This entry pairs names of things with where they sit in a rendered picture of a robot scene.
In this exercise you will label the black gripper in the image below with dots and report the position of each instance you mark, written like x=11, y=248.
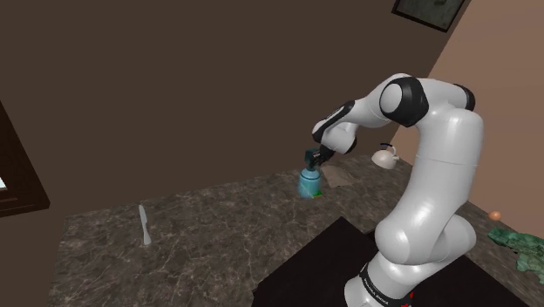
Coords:
x=321, y=156

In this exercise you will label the blue spray bottle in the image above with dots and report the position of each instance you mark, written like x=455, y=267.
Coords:
x=310, y=183

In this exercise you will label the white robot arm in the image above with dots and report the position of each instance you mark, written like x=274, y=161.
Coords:
x=442, y=170

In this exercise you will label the brown paper sheet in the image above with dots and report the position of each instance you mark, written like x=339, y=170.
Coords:
x=336, y=176

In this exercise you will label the white kettle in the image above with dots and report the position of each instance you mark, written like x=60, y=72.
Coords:
x=384, y=158

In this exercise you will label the orange egg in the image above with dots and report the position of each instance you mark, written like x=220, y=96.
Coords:
x=494, y=215

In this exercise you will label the grey knife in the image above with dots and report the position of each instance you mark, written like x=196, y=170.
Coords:
x=144, y=225

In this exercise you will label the green leafy lettuce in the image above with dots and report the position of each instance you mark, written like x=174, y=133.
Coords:
x=520, y=251

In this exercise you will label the dark framed wall picture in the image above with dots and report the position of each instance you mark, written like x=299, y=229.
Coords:
x=427, y=12

